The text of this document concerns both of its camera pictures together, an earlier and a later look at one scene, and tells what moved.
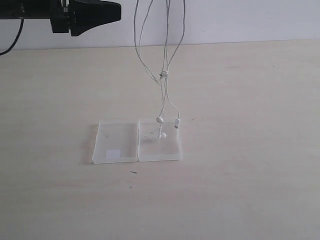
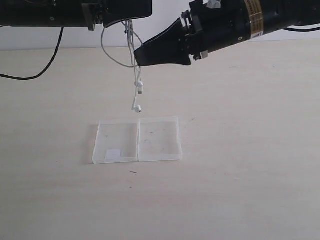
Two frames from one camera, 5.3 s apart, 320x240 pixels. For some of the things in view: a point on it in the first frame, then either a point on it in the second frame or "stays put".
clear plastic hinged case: x=135 y=141 stays put
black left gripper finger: x=85 y=14 -> x=116 y=11
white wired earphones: x=163 y=80 -> x=139 y=87
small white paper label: x=112 y=154 stays put
